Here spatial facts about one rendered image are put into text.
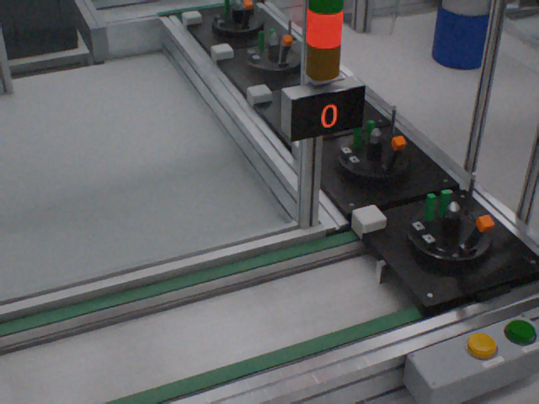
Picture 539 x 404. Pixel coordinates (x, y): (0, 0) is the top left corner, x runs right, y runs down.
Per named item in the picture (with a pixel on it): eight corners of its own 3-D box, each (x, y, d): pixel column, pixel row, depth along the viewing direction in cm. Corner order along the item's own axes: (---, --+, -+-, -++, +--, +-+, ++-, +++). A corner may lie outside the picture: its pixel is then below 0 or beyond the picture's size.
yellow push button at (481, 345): (499, 357, 104) (502, 348, 103) (477, 365, 103) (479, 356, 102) (482, 338, 107) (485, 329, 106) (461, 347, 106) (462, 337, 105)
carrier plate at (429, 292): (547, 275, 119) (551, 265, 118) (424, 316, 111) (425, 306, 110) (463, 197, 137) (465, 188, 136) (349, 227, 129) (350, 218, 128)
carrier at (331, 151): (458, 193, 138) (469, 135, 131) (345, 223, 130) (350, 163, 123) (393, 132, 156) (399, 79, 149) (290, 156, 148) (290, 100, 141)
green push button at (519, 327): (538, 342, 106) (541, 333, 105) (516, 351, 105) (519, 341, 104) (520, 325, 109) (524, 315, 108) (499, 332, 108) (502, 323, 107)
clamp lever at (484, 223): (477, 249, 117) (495, 224, 111) (466, 252, 116) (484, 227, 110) (466, 231, 119) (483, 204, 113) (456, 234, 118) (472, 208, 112)
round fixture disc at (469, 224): (507, 256, 120) (509, 246, 119) (435, 278, 115) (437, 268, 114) (458, 209, 130) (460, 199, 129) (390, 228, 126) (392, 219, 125)
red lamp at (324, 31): (347, 45, 105) (349, 13, 102) (316, 50, 103) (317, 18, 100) (331, 33, 109) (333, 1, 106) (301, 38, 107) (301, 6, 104)
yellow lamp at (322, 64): (345, 77, 108) (347, 46, 105) (314, 82, 106) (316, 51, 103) (329, 63, 111) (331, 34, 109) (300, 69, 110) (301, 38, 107)
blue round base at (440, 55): (497, 65, 205) (506, 14, 197) (451, 73, 200) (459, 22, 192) (465, 44, 217) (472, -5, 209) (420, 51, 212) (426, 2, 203)
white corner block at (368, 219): (385, 236, 127) (387, 217, 125) (362, 242, 126) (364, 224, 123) (372, 221, 131) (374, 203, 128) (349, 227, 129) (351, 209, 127)
